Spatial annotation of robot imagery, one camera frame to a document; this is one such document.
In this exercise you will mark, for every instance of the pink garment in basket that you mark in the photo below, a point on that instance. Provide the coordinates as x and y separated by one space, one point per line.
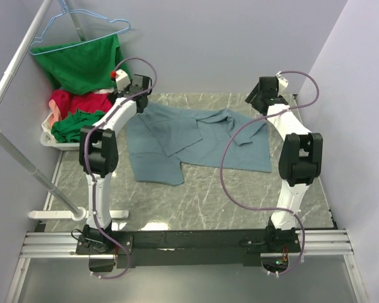
55 112

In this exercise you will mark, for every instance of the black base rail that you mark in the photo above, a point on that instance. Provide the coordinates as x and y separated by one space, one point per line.
255 247

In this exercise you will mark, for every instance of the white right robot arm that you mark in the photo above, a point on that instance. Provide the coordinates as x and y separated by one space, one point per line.
300 161

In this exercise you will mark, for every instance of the hanging green t shirt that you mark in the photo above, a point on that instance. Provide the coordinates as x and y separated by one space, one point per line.
82 67

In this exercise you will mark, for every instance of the red t shirt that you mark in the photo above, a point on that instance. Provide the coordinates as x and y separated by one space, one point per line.
89 102

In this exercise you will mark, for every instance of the crumpled green t shirt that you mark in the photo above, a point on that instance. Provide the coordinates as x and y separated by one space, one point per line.
68 129

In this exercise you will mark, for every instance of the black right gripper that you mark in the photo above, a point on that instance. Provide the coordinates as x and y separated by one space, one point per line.
253 103

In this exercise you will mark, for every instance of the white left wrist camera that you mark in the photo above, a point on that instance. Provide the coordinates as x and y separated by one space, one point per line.
121 79

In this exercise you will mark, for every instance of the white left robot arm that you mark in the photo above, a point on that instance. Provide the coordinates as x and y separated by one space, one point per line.
98 154

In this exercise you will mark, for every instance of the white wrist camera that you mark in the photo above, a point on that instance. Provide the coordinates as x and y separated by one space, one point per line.
121 79
282 82

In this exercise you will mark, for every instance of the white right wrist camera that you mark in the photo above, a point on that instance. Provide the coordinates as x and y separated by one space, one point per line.
282 82

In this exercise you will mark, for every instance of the light blue wire hanger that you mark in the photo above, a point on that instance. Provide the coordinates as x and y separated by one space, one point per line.
66 9

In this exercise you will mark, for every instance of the white plastic laundry basket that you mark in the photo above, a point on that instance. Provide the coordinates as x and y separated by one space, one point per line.
47 139

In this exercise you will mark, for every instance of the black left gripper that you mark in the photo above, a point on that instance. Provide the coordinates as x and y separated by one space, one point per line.
129 88

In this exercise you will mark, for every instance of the white clothes rack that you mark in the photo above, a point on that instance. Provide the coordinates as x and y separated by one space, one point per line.
17 100

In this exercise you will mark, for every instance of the grey-blue polo shirt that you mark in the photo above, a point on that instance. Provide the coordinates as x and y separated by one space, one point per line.
162 138

